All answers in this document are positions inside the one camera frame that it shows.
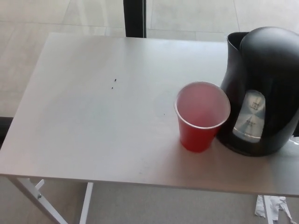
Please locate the black electric kettle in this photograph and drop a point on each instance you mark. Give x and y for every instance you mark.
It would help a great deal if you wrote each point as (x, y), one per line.
(268, 70)

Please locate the white metal table leg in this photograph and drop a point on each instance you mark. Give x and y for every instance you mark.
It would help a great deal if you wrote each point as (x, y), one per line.
(86, 200)
(268, 211)
(25, 190)

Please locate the crumpled white paper scrap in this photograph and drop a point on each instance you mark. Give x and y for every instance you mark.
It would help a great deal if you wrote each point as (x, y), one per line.
(280, 205)

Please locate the red plastic cup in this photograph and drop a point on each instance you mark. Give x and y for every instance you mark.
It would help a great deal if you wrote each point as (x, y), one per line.
(195, 140)

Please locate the black vertical pillar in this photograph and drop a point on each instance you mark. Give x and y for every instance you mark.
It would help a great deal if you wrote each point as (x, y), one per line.
(135, 16)

